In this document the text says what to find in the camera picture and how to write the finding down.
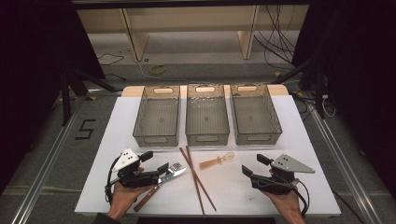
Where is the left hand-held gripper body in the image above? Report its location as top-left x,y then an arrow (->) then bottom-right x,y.
112,148 -> 161,189

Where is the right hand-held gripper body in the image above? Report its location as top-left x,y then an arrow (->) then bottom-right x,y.
250,153 -> 316,196

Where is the knife with wooden handle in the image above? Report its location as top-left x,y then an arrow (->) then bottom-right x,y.
157,166 -> 189,186

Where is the fork with wooden handle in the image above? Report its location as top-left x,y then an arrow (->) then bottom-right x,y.
134,161 -> 184,213

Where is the clear spoon with wooden handle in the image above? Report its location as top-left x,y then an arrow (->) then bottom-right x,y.
199,151 -> 235,171

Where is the grey transparent plastic bin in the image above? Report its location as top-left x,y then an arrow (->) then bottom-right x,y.
230,83 -> 283,146
133,85 -> 181,147
185,83 -> 231,147

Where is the brown wooden chopstick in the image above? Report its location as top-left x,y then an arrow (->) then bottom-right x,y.
178,147 -> 218,213
185,145 -> 206,217

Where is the person's right hand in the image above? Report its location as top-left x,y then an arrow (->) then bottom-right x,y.
264,190 -> 304,218

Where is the person's left hand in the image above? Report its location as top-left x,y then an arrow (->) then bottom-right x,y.
107,183 -> 150,218

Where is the white table sheet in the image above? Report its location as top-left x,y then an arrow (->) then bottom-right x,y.
74,94 -> 342,217

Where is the black tripod stand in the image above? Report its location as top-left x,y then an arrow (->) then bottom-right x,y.
270,55 -> 328,119
60,66 -> 119,127

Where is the yellow tape roll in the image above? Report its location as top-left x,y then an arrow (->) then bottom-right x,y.
148,63 -> 167,76

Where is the black curtain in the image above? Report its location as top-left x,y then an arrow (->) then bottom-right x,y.
0,0 -> 106,194
292,0 -> 396,200

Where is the beige wooden desk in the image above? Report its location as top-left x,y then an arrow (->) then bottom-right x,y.
76,4 -> 309,62

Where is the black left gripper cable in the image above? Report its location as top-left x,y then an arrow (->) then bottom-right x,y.
105,156 -> 121,204

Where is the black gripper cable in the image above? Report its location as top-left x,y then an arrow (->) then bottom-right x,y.
105,156 -> 121,204
290,178 -> 311,217

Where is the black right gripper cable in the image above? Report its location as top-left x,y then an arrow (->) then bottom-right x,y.
290,178 -> 311,217

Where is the aluminium floor rail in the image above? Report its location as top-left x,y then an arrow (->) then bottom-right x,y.
306,99 -> 385,224
10,96 -> 86,224

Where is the white floor cable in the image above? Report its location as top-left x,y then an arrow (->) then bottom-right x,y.
134,58 -> 188,84

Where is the black floor cable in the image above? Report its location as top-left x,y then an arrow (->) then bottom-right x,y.
96,52 -> 125,67

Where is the bundle of black cables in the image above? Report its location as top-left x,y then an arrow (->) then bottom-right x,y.
253,4 -> 297,68

